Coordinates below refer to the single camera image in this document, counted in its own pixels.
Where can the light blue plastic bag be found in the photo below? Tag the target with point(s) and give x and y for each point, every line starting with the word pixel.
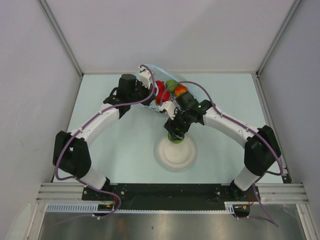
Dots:
pixel 164 79

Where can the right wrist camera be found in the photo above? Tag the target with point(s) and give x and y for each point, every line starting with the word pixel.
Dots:
pixel 168 107

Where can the red bell pepper toy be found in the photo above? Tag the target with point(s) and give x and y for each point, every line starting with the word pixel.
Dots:
pixel 163 95

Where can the green watermelon toy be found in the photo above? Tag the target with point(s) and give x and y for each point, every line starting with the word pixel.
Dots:
pixel 175 139

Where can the green custard apple toy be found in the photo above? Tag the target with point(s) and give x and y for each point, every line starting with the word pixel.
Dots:
pixel 171 85

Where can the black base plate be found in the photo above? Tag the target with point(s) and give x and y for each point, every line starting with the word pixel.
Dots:
pixel 180 197

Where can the white cable duct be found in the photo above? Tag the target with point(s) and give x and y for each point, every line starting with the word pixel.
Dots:
pixel 96 208

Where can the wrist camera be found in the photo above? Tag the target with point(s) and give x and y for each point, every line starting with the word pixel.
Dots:
pixel 168 107
pixel 145 78

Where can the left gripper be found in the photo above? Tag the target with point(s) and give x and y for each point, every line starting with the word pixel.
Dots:
pixel 148 92

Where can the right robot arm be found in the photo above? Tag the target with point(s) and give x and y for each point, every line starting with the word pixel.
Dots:
pixel 261 148

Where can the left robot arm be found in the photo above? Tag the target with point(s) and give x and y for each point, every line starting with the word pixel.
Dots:
pixel 71 149

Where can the orange red tomato toy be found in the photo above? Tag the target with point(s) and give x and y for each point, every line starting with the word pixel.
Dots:
pixel 179 90

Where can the white paper plate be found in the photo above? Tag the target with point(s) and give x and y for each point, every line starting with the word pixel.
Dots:
pixel 176 156

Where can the red apple toy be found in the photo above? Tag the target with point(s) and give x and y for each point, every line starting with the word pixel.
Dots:
pixel 160 86

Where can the aluminium rail frame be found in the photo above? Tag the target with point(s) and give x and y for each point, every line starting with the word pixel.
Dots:
pixel 271 193

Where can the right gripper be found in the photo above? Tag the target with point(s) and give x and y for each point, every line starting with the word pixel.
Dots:
pixel 171 125

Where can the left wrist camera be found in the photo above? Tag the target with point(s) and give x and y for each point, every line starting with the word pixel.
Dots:
pixel 145 78

